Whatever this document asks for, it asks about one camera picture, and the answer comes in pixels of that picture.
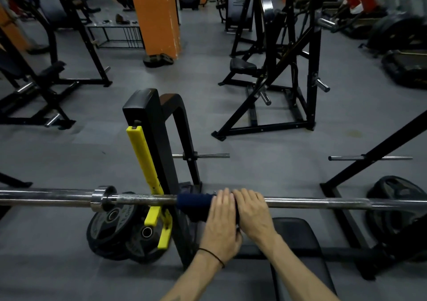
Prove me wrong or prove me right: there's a person's left hand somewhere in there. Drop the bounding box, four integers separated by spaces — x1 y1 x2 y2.
198 187 243 266

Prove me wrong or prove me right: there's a person's right hand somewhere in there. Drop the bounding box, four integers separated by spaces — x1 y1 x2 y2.
232 188 279 246

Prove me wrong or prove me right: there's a blue cleaning cloth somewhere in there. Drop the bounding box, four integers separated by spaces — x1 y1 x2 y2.
176 192 241 224

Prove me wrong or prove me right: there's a steel barbell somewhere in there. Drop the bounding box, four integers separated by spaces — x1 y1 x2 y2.
0 186 427 213

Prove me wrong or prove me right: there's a person's right forearm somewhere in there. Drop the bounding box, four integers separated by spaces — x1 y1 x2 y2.
263 234 341 301

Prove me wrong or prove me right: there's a black padded bench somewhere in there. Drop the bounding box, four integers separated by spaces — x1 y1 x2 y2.
269 217 338 301

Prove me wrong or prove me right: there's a black grip-hole weight plate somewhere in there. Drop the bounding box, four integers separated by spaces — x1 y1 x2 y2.
125 217 171 264

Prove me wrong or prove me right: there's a yellow bar hook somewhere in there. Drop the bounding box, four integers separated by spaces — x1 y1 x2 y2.
125 125 173 250

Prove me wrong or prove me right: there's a black weight plate white lettering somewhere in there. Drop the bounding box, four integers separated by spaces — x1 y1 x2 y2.
86 192 141 261

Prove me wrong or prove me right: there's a large black weight plate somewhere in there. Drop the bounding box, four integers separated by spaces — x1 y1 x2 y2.
365 175 427 261

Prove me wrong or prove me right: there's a black bench press rack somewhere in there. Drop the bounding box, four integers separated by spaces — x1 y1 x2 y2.
122 88 427 281

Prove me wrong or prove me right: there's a black and red lever machine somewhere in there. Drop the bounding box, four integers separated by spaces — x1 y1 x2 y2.
211 0 378 142

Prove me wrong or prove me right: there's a wide orange pillar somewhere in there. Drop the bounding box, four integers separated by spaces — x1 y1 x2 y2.
126 0 182 59

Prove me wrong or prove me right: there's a black squat rack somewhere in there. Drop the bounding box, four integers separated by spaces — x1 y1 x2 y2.
50 0 113 88

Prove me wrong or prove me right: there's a black elliptical trainer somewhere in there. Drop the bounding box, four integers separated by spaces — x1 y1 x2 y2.
359 12 427 56

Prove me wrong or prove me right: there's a black incline bench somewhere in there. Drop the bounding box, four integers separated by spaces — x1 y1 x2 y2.
0 10 77 130

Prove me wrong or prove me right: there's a narrow orange pillar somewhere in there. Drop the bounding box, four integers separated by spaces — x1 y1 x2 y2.
0 5 32 53

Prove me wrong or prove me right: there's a black hair tie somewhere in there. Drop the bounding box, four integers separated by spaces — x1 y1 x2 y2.
197 248 226 269

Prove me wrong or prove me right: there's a black plate-loaded machine frame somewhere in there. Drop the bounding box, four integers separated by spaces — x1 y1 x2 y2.
229 0 267 57

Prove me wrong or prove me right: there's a black rack base frame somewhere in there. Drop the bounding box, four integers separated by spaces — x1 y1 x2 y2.
0 172 33 220

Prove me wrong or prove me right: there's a black wire frame table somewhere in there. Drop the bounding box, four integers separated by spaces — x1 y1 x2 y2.
86 23 146 50

